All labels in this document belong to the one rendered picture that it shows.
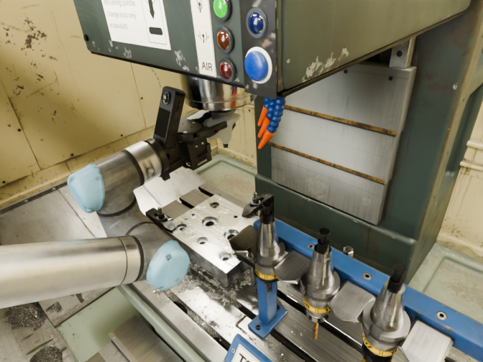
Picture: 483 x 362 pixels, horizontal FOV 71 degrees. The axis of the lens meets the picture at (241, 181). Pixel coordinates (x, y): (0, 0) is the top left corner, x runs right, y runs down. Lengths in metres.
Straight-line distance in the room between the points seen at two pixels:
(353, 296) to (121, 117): 1.46
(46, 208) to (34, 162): 0.20
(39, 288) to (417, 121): 0.94
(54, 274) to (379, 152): 0.89
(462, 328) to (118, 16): 0.65
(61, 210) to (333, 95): 1.23
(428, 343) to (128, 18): 0.61
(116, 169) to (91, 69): 1.11
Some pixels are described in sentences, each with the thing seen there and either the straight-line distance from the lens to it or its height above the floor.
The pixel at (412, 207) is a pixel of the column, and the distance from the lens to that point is 1.18.
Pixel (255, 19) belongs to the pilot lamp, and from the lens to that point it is 0.35.
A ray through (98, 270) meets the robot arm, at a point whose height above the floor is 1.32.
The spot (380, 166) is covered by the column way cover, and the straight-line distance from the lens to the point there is 1.10.
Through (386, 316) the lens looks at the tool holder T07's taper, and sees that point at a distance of 0.53.
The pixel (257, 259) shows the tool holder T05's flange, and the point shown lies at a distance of 0.63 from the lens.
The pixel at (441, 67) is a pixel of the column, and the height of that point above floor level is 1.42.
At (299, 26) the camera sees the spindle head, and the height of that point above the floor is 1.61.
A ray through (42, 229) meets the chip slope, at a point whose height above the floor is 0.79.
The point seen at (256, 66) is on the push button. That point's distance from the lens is 0.36.
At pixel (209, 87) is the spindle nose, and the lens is 0.66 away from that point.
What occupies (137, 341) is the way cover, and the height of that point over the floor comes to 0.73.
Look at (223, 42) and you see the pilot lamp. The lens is 0.39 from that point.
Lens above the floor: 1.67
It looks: 33 degrees down
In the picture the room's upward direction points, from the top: 4 degrees counter-clockwise
